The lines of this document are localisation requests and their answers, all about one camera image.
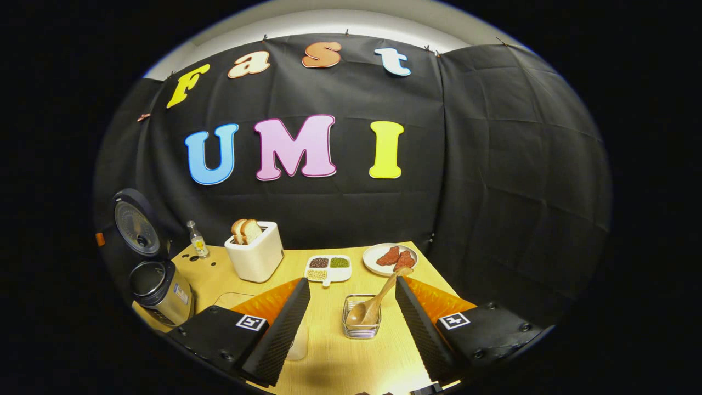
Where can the dark red beans heap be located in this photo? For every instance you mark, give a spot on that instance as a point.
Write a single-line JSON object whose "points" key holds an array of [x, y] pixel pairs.
{"points": [[318, 263]]}

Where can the small glass bottle yellow label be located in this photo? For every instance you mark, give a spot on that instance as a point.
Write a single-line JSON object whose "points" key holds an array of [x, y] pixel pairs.
{"points": [[198, 244]]}

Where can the white round plate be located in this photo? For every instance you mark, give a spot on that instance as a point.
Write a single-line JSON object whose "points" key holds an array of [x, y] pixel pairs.
{"points": [[373, 263]]}

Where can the clear plastic container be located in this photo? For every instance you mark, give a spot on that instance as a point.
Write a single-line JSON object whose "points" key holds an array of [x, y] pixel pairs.
{"points": [[230, 300]]}

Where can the wooden spoon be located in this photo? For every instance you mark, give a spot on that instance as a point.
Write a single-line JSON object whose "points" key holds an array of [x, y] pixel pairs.
{"points": [[364, 312]]}

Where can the yellow soybeans heap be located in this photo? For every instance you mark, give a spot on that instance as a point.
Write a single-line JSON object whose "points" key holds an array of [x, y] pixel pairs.
{"points": [[316, 274]]}

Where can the toast bread slice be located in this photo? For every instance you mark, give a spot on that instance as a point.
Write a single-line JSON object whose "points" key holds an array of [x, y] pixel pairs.
{"points": [[252, 230], [238, 230]]}

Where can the green mung beans heap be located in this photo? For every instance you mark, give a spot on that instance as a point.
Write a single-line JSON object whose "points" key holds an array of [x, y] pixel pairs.
{"points": [[339, 262]]}

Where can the white toaster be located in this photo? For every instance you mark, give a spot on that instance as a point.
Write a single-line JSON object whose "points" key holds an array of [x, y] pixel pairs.
{"points": [[255, 258]]}

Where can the red meat piece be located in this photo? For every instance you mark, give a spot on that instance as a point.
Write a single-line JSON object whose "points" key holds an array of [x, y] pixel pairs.
{"points": [[406, 260], [388, 256]]}

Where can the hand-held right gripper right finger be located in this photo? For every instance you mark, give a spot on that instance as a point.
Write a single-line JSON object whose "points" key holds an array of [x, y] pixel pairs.
{"points": [[422, 334]]}

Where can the black silver rice cooker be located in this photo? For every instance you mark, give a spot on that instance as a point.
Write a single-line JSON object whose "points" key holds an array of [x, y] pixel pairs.
{"points": [[164, 296]]}

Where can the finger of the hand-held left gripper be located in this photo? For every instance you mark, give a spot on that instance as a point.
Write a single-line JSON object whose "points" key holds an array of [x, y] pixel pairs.
{"points": [[100, 239]]}

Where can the white divided dish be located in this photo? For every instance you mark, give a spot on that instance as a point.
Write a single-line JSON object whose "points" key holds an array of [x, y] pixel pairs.
{"points": [[341, 274]]}

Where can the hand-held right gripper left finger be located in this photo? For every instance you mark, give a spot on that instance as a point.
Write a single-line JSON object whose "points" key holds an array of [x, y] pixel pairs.
{"points": [[279, 334]]}

